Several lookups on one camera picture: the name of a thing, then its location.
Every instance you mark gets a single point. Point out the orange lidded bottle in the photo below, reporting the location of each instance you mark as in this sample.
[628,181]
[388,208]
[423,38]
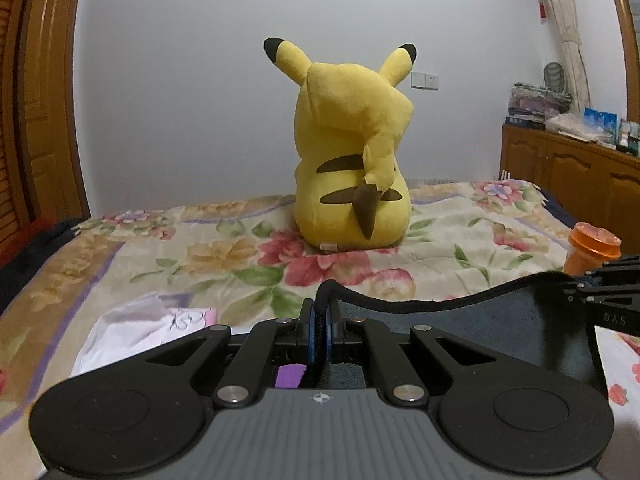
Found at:
[590,250]

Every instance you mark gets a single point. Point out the small printed box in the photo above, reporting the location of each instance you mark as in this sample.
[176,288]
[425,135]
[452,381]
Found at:
[629,136]

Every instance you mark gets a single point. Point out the stack of folded cloths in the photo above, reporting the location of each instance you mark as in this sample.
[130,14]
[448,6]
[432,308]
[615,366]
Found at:
[537,100]

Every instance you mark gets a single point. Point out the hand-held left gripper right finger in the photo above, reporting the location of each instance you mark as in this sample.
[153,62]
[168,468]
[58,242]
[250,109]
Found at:
[330,332]

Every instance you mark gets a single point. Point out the grey small fan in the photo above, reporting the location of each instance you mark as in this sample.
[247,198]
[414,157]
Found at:
[554,75]

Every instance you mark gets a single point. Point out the dark flat book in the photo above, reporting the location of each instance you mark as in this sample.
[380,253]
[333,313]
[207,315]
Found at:
[522,122]

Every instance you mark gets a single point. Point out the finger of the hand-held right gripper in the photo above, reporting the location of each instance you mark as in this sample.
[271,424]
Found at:
[612,266]
[600,292]

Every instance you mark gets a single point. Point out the yellow plush toy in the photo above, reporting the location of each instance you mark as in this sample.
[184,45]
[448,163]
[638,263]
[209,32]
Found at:
[345,160]

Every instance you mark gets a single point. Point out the white plastic bag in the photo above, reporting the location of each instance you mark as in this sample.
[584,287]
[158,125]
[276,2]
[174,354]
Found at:
[120,335]

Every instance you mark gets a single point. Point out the wooden window frame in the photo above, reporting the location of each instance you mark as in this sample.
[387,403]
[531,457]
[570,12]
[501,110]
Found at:
[625,35]

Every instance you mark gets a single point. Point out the dark blue cloth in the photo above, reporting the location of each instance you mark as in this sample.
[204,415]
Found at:
[30,255]
[560,207]

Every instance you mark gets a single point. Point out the purple small item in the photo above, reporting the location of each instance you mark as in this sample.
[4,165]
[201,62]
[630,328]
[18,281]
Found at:
[290,376]

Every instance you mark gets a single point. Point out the dark grey towel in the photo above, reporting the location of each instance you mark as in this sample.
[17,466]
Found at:
[475,320]

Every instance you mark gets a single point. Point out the white and pink paper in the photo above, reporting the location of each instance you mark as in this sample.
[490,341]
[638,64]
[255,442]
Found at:
[192,322]

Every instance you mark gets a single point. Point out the beige curtain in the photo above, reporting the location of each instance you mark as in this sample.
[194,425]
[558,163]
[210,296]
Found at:
[565,25]

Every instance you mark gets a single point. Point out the wooden wardrobe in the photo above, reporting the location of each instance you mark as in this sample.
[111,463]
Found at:
[45,110]

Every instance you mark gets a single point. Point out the blue picture box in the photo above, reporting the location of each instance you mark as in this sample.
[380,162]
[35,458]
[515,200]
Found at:
[600,127]

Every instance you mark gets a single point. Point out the white crumpled bag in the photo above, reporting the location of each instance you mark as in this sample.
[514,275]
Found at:
[567,126]

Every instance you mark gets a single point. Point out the wooden cabinet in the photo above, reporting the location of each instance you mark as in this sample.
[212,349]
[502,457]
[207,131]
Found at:
[575,165]

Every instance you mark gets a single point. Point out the white wall socket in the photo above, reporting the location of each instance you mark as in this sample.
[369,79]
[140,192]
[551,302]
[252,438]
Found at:
[425,80]

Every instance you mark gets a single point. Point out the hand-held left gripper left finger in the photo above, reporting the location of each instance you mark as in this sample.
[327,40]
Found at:
[311,332]

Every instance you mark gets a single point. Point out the floral blanket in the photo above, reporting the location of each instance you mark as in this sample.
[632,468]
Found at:
[225,255]

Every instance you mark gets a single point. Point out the red hanging ornament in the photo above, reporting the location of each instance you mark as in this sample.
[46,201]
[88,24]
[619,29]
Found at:
[543,7]

